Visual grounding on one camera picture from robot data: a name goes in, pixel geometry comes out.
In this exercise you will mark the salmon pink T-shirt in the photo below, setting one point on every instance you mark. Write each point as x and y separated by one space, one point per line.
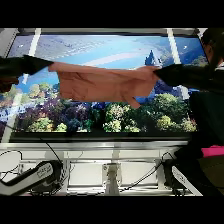
100 83

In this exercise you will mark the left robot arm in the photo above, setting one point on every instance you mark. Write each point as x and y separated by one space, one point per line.
31 176

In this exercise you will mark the person's forearm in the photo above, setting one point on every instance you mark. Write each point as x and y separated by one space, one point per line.
23 65

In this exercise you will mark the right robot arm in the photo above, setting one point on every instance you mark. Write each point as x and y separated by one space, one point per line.
181 176

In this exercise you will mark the person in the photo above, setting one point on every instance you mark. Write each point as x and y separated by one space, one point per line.
206 110

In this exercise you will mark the magenta garment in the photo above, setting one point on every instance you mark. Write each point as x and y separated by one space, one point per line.
213 151

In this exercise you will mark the silver frame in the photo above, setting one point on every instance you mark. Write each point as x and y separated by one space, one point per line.
100 145

